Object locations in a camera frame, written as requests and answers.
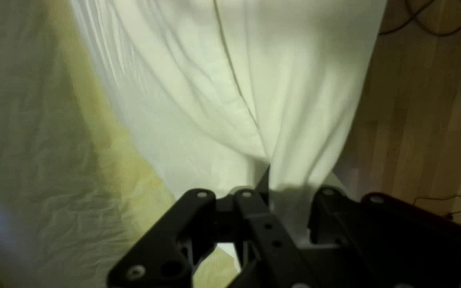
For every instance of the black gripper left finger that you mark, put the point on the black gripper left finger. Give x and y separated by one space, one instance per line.
160 251

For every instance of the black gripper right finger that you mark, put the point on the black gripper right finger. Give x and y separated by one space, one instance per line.
400 241

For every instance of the pale yellow bed blanket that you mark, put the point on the pale yellow bed blanket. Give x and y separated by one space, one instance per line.
43 161

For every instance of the large white pillow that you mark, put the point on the large white pillow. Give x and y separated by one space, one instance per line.
214 97

